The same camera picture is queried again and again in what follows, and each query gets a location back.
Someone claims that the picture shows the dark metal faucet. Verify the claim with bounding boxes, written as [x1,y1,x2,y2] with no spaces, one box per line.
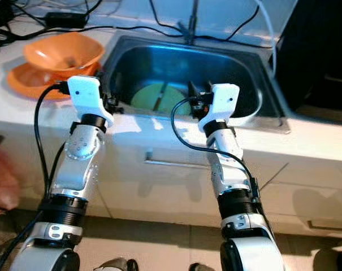
[179,0,200,45]

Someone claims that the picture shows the robot right leg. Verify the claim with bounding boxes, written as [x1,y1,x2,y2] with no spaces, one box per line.
[188,263,217,271]

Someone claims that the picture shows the black appliance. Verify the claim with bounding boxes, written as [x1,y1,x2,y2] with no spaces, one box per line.
[275,0,342,120]

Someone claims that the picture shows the orange plastic plate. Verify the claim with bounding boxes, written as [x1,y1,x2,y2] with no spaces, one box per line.
[6,61,101,101]

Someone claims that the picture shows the white hose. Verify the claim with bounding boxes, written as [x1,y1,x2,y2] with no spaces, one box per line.
[253,0,279,77]

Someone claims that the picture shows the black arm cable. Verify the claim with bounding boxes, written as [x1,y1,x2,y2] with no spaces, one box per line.
[0,84,70,271]
[171,97,262,198]

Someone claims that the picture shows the black power cable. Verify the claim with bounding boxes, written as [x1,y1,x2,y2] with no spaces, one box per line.
[147,0,185,37]

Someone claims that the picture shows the orange plastic bowl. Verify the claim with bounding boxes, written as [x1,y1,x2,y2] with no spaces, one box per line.
[23,32,105,78]

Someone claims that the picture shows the grey bowl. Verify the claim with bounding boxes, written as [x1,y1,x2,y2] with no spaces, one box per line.
[236,90,263,126]

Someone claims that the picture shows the orange plastic bag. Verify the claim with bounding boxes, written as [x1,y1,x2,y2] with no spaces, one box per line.
[0,148,19,215]

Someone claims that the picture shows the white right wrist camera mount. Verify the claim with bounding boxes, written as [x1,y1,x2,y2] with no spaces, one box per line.
[198,84,241,132]

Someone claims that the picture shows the white kitchen cabinet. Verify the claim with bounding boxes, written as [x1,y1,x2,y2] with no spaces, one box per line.
[0,130,342,238]

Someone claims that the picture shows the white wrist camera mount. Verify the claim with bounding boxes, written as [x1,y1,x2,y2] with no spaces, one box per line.
[66,75,115,128]
[198,84,241,132]

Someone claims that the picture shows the small black power adapter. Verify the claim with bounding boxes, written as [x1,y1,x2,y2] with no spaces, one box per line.
[44,12,88,28]

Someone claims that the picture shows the green plate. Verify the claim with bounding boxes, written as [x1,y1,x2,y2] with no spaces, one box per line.
[130,84,188,116]

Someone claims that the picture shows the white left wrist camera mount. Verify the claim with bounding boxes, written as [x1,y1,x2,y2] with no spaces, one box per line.
[66,75,115,128]

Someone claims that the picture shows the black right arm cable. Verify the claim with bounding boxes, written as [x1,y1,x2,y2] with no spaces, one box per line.
[171,97,262,198]

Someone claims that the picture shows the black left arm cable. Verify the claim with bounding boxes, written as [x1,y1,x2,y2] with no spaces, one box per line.
[0,84,70,271]

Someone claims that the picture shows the stainless steel sink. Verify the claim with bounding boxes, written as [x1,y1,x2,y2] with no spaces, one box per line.
[100,35,291,134]

